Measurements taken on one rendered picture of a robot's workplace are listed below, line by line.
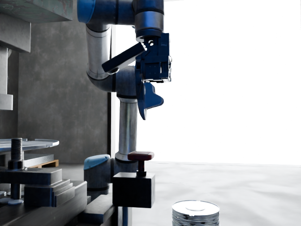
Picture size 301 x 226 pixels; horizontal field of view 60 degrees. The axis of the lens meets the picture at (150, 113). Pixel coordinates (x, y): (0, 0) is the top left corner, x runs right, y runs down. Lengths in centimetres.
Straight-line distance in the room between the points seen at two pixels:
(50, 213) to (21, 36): 37
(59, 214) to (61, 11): 39
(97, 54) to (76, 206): 51
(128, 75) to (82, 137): 450
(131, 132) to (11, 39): 68
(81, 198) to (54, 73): 535
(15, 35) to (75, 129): 499
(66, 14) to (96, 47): 28
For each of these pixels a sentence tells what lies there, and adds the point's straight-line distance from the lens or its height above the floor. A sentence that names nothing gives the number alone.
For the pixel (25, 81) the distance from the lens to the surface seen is 622.
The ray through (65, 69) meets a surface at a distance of 578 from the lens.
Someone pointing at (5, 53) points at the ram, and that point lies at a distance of 63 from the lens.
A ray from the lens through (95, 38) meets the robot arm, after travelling 83.
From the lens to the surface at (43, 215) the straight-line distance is 47.
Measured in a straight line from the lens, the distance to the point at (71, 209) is 56.
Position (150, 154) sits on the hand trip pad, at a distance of 62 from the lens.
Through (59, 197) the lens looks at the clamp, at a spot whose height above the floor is 72.
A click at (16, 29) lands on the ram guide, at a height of 103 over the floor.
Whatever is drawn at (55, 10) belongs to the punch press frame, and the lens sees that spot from 58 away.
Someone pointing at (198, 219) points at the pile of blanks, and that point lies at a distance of 161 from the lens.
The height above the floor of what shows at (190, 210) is 31.
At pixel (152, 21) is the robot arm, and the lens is 65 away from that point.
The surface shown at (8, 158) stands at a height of 76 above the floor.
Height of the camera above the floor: 84
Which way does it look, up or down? 2 degrees up
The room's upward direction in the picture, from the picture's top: straight up
